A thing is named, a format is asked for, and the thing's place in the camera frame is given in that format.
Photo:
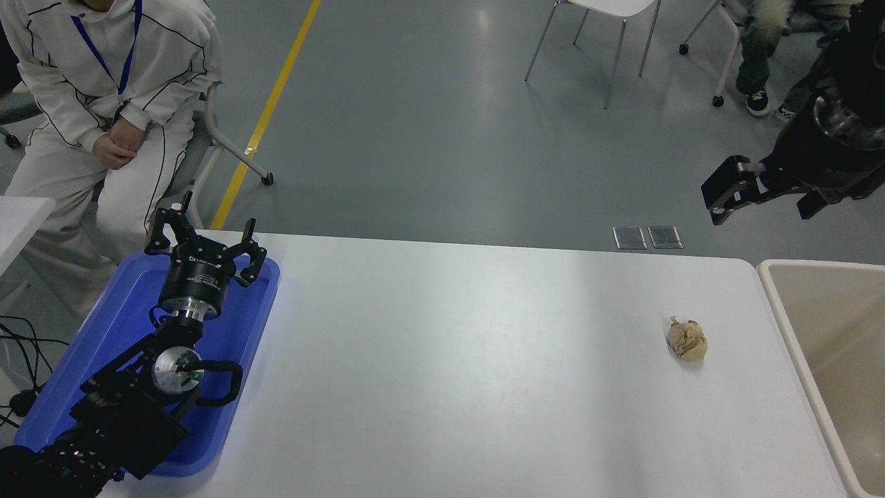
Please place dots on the person with black shoes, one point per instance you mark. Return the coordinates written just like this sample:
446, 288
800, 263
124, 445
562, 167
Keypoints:
757, 55

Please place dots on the seated person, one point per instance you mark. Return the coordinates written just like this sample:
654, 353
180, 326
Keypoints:
62, 69

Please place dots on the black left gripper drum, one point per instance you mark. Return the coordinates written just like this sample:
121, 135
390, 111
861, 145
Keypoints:
199, 277

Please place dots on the crumpled tan paper ball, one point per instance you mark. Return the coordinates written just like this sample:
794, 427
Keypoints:
687, 340

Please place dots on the white chair with metal legs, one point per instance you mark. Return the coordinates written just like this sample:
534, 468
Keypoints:
615, 5

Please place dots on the large pale bin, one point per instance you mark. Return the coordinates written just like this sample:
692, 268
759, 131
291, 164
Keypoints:
830, 325

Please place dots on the metal floor socket plate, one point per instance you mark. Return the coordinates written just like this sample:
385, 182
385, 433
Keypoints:
629, 237
665, 236

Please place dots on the seated person's left hand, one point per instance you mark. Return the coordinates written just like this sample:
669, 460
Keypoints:
128, 135

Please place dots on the blue plastic tray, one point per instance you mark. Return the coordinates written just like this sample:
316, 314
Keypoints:
117, 311

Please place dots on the white side desk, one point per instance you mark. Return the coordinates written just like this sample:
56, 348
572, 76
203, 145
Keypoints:
21, 221

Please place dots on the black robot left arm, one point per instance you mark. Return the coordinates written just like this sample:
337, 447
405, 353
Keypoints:
117, 415

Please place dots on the white wheeled office chair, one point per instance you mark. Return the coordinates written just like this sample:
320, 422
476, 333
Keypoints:
222, 144

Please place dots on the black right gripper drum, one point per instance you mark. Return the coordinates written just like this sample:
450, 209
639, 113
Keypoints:
823, 166

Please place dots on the seated person's right hand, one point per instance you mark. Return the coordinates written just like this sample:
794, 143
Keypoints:
110, 155

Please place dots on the white wheeled chair frame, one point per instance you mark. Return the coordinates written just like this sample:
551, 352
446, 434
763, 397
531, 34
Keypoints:
727, 62

